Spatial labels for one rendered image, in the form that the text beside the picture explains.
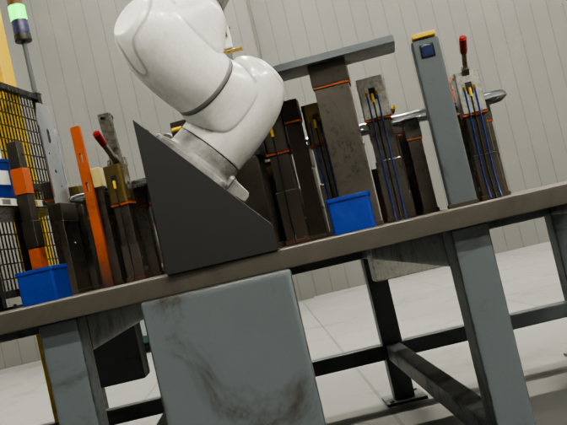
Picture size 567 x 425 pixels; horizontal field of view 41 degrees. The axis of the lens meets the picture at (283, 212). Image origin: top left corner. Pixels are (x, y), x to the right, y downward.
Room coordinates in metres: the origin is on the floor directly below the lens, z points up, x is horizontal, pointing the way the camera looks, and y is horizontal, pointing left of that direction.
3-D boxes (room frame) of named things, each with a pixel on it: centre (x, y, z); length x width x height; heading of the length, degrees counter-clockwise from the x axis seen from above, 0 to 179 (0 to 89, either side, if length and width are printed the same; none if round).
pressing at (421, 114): (2.37, -0.04, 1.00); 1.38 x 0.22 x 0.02; 82
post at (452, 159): (1.97, -0.46, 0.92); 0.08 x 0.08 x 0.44; 82
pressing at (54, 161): (2.49, 0.70, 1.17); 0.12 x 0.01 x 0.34; 172
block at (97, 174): (2.32, 0.54, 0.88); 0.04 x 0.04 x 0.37; 82
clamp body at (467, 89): (2.11, -0.58, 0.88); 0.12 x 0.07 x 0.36; 172
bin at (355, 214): (1.90, -0.17, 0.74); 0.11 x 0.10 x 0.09; 82
